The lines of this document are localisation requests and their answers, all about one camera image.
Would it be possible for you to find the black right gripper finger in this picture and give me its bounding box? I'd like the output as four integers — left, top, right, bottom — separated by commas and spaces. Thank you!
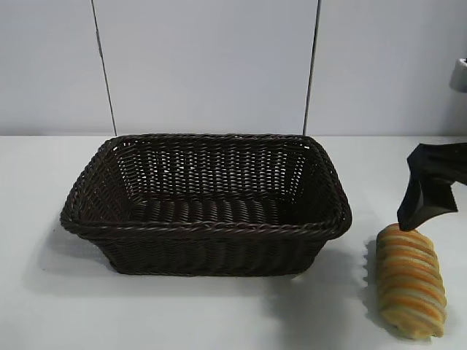
397, 171, 459, 233
406, 143, 467, 189

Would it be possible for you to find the dark brown wicker basket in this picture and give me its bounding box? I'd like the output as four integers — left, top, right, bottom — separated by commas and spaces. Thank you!
59, 133, 354, 276

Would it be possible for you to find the long striped twisted bread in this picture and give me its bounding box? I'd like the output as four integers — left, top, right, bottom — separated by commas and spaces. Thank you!
375, 222, 448, 338

